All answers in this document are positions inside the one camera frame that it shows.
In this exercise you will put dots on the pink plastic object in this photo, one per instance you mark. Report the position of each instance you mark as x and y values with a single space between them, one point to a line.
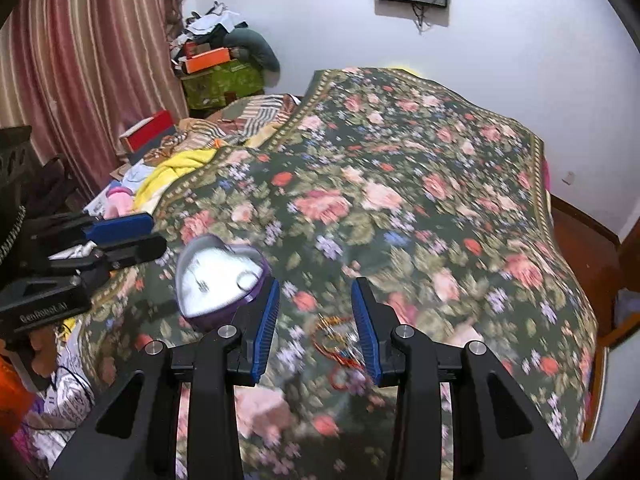
119 202

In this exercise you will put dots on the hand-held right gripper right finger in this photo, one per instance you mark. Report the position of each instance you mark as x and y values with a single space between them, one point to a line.
367 335

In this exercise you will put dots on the person's left hand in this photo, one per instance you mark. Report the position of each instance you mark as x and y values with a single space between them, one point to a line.
42 355

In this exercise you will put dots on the yellow cloth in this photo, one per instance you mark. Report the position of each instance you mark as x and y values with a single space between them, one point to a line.
170 170

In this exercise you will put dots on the purple heart-shaped jewelry box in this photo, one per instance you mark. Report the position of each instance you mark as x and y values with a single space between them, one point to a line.
215 280

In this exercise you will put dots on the orange cloth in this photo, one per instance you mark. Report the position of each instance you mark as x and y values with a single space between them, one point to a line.
12 395

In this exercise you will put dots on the white printed cloth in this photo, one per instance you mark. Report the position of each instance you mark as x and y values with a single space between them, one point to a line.
65 410

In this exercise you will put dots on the orange box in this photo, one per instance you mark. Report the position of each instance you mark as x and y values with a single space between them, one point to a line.
207 60

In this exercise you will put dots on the red box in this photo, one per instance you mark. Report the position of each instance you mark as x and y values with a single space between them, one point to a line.
150 130

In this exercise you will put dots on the wooden bed frame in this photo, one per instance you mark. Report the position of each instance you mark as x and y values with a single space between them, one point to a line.
605 360

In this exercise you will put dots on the floral blanket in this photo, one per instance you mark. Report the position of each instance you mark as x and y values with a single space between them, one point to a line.
400 185

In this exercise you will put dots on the brown striped cloth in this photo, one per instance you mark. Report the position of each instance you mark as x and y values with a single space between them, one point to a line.
250 115

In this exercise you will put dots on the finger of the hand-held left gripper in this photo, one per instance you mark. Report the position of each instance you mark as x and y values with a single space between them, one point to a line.
120 227
140 250

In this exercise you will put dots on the white wall socket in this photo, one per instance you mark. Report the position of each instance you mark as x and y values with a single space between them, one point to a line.
568 177

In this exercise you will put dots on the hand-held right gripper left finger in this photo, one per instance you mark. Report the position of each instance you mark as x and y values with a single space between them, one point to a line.
264 330

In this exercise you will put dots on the green patterned box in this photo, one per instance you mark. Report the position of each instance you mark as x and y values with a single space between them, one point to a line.
225 82

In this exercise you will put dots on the pink striped curtain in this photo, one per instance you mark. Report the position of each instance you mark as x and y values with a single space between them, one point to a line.
90 50

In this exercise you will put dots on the pile of clothes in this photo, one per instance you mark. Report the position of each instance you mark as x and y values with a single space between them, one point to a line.
205 22

